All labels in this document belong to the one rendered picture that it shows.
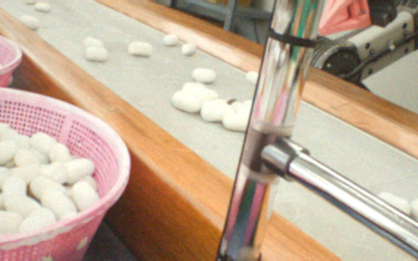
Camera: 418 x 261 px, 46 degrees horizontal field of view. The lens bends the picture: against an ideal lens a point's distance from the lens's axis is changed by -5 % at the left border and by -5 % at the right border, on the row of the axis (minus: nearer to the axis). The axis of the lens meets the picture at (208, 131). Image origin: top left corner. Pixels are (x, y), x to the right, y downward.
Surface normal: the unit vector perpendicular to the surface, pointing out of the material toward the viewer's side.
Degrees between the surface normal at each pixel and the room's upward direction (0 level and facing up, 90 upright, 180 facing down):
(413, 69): 90
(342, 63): 90
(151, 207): 90
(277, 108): 90
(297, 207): 0
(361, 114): 45
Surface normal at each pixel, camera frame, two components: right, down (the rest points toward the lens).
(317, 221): 0.18, -0.92
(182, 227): -0.79, 0.08
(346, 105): -0.43, -0.59
